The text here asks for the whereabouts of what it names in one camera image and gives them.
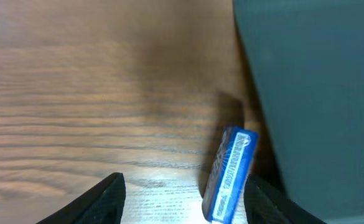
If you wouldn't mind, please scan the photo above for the dark green open box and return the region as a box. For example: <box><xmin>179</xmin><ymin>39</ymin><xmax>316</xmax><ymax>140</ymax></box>
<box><xmin>233</xmin><ymin>0</ymin><xmax>364</xmax><ymax>223</ymax></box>

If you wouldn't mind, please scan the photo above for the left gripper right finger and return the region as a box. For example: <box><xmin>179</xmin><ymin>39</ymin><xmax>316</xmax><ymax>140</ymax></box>
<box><xmin>243</xmin><ymin>174</ymin><xmax>325</xmax><ymax>224</ymax></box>

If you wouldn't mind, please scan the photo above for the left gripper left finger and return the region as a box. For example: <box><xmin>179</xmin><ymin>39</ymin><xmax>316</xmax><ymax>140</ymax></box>
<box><xmin>37</xmin><ymin>172</ymin><xmax>126</xmax><ymax>224</ymax></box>

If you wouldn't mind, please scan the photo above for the blue Eclipse mint tin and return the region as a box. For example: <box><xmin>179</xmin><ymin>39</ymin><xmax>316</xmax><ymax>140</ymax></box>
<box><xmin>202</xmin><ymin>126</ymin><xmax>258</xmax><ymax>224</ymax></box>

